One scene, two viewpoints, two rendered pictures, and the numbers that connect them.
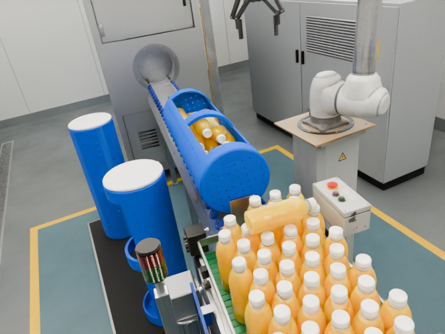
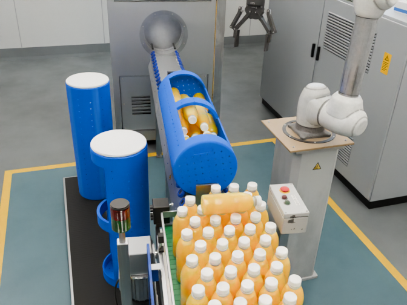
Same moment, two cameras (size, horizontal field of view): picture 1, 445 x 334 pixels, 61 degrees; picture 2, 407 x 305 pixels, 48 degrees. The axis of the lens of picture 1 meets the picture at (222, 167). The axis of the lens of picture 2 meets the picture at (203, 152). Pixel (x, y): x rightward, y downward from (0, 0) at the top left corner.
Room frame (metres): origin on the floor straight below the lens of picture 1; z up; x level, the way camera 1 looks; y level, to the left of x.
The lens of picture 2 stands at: (-0.45, -0.12, 2.14)
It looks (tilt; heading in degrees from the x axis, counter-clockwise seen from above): 30 degrees down; 3
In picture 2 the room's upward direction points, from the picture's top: 2 degrees clockwise
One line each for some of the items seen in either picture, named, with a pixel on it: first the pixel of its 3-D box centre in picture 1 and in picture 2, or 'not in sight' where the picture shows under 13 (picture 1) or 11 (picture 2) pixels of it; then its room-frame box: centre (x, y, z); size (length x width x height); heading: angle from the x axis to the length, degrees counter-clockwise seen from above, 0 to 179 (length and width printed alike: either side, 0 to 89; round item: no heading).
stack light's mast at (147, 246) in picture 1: (154, 269); (120, 223); (0.72, 0.21, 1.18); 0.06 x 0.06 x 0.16
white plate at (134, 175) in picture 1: (132, 174); (118, 142); (1.52, 0.41, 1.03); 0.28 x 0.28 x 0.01
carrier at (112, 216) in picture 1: (108, 179); (93, 138); (2.34, 0.81, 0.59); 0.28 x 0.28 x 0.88
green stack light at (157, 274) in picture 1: (153, 268); (120, 221); (0.72, 0.21, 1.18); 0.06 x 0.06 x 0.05
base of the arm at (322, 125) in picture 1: (322, 116); (307, 124); (1.84, -0.57, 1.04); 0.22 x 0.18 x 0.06; 21
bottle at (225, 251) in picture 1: (228, 262); (181, 233); (0.90, 0.02, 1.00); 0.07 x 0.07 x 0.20
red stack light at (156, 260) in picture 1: (149, 254); (120, 210); (0.72, 0.21, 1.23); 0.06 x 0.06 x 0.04
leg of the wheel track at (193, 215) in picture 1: (193, 211); (168, 188); (2.18, 0.25, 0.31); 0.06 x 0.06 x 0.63; 13
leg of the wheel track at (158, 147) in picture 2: (169, 155); (158, 126); (3.14, 0.48, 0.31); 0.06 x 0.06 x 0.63; 13
